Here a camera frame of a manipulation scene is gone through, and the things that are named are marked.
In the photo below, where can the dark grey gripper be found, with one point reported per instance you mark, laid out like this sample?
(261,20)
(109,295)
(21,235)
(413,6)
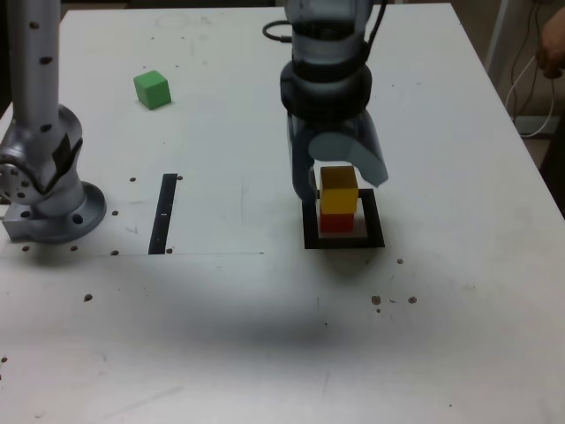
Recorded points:
(326,124)

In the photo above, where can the yellow cube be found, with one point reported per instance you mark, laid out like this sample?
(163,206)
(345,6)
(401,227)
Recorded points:
(339,199)

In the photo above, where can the red cube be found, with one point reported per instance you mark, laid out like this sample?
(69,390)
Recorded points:
(336,223)

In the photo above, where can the green cube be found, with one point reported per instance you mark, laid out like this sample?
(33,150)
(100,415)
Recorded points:
(152,88)

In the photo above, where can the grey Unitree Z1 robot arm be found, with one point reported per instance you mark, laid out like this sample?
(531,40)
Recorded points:
(35,88)

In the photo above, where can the black tape square outline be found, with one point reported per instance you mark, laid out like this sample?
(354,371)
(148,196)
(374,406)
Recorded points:
(379,225)

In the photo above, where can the person's hand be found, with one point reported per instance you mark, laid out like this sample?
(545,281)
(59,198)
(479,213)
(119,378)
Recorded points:
(552,48)

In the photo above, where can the black tape strip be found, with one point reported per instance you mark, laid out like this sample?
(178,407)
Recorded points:
(161,216)

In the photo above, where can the white power strip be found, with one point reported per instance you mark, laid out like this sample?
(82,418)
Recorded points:
(529,126)

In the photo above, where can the white metal post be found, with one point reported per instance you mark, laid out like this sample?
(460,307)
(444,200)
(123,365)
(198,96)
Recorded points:
(499,35)

